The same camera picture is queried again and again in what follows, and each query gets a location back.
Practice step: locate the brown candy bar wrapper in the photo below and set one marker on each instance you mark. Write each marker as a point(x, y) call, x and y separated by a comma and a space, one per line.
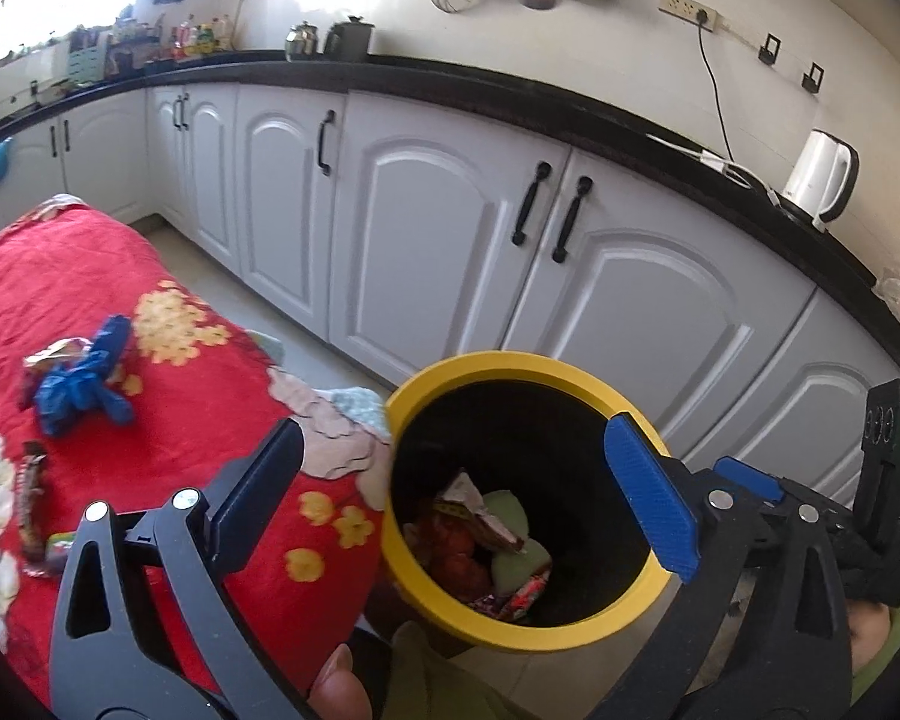
point(34, 495)

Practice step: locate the wall power outlet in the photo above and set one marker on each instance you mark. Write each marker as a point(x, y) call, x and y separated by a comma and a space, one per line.
point(690, 9)

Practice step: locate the green storage rack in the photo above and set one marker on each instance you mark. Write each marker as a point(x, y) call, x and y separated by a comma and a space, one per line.
point(90, 66)

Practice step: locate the person's left hand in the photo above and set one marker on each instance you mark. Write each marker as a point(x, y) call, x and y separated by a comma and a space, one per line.
point(341, 690)

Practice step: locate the person's green clothing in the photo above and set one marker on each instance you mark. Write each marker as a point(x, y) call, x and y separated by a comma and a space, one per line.
point(450, 679)

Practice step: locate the row of condiment bottles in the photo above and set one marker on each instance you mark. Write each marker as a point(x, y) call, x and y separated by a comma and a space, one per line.
point(180, 36)

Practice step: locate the black wall hook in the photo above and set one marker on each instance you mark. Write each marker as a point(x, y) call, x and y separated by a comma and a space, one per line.
point(814, 79)
point(769, 50)

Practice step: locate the yellow rimmed black trash bin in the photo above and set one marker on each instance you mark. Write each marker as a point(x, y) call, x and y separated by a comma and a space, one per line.
point(495, 367)

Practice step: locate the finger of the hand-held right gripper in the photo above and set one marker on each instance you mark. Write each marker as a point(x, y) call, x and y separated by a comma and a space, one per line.
point(750, 476)

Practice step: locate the white electric kettle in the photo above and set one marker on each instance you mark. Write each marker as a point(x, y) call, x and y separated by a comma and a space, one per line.
point(817, 172)

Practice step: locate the red floral blanket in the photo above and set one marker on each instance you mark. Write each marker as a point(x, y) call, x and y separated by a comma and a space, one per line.
point(180, 427)

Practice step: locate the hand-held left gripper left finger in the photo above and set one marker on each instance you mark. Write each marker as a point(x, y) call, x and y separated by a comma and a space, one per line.
point(270, 480)

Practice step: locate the red candy wrapper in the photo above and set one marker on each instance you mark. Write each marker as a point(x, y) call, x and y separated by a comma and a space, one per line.
point(521, 592)

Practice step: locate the silver snack wrapper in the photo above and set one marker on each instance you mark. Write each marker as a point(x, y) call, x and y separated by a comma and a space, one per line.
point(480, 514)

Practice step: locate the steel kettle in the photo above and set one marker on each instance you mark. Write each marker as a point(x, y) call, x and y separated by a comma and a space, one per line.
point(300, 40)

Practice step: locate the white kitchen cabinets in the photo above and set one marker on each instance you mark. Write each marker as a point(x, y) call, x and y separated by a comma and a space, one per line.
point(420, 240)

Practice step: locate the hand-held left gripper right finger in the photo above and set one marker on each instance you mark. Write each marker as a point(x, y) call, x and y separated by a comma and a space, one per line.
point(649, 495)

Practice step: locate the black kettle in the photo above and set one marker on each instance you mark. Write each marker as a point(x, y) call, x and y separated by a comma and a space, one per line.
point(349, 40)

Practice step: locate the small green candy wrapper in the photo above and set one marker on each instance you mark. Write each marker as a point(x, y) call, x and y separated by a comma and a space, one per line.
point(60, 542)

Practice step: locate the blue disposable glove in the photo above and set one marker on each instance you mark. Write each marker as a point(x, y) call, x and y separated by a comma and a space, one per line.
point(75, 390)

